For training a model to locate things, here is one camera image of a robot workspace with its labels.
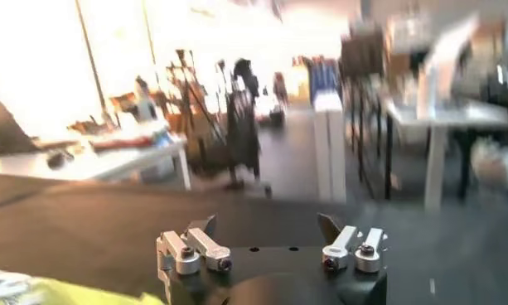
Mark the tall white carton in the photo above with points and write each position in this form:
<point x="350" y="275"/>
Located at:
<point x="330" y="145"/>

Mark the black monitor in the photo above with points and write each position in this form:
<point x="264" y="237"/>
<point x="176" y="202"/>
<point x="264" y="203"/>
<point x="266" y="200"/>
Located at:
<point x="361" y="54"/>

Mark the white humanoid robot round base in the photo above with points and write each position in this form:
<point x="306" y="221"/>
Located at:
<point x="494" y="161"/>

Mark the white work table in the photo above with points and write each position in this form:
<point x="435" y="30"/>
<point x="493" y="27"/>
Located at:
<point x="92" y="166"/>

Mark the black office chair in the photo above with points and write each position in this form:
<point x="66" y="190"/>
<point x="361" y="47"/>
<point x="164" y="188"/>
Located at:
<point x="243" y="124"/>

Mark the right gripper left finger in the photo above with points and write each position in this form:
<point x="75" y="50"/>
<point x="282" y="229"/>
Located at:
<point x="183" y="257"/>

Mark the white standing desk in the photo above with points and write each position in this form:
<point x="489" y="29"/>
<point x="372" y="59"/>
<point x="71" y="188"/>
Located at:
<point x="436" y="120"/>

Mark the grey laptop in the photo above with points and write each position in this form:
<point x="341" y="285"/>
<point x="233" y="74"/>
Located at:
<point x="5" y="128"/>

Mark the black cylinder speaker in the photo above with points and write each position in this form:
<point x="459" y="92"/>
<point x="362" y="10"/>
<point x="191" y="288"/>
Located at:
<point x="59" y="159"/>

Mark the red folded garment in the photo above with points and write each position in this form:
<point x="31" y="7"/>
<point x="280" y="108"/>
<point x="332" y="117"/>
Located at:
<point x="121" y="144"/>

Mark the yellow-green t-shirt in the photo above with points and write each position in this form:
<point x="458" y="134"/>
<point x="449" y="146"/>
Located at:
<point x="71" y="295"/>

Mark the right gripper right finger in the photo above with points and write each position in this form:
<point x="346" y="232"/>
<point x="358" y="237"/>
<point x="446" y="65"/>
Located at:
<point x="367" y="257"/>

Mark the black plastic table cover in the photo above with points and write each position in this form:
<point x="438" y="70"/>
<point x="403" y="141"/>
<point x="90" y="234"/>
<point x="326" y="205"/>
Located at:
<point x="112" y="232"/>

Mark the white robot with black panel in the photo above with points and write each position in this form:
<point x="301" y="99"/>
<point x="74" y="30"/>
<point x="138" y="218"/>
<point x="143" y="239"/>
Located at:
<point x="146" y="105"/>

